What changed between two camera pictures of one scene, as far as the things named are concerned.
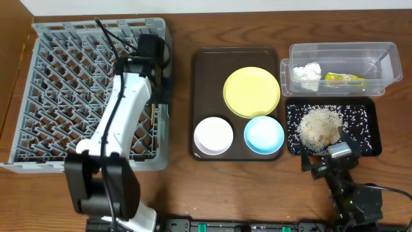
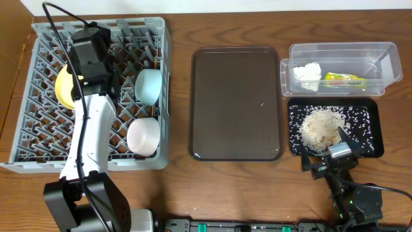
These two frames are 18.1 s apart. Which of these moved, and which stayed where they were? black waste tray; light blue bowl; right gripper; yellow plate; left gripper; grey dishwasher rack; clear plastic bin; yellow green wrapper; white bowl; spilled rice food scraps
Moved: yellow plate; white bowl; light blue bowl; left gripper
Stayed: spilled rice food scraps; black waste tray; clear plastic bin; grey dishwasher rack; yellow green wrapper; right gripper
